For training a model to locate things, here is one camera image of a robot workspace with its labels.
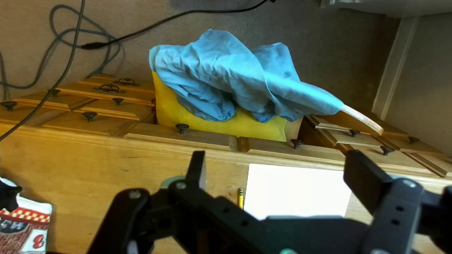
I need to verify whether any white paper sheet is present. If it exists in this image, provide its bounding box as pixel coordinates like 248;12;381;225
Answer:
244;162;353;221

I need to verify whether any red and white snack bag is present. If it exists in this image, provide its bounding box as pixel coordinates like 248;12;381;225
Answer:
0;174;53;254

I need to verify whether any black cable with plug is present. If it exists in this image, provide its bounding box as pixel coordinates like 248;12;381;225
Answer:
79;0;272;50

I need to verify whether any wooden roll-top desk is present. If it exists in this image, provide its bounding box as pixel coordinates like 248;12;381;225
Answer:
0;71;452;254

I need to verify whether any wooden desk drawer front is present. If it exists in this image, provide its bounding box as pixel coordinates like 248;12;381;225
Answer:
329;128;452;180
40;105;156;138
55;81;156;109
0;95;48;126

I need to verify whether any blue cloth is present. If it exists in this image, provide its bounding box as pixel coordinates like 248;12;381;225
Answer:
148;26;344;123

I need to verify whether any wide desk drawer front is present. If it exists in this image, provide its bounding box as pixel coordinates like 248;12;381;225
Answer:
124;119;305;152

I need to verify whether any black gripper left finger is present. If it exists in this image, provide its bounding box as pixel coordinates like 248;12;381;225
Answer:
86;149;265;254

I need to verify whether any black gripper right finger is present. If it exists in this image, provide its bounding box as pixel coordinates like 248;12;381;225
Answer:
343;149;452;254

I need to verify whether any grey looped cable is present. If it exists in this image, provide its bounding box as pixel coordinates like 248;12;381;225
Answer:
0;0;125;142

